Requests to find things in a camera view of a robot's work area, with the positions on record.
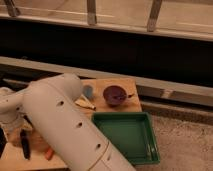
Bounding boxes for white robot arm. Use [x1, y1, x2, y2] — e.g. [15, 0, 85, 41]
[0, 73, 136, 171]

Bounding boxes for green plastic tray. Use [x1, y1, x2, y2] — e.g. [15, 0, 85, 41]
[91, 112, 160, 166]

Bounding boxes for orange carrot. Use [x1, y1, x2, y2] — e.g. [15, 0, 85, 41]
[45, 147, 54, 160]

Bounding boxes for yellow banana piece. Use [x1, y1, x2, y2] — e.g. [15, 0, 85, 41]
[75, 98, 96, 110]

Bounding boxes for purple bowl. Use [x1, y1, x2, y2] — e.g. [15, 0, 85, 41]
[103, 85, 127, 106]

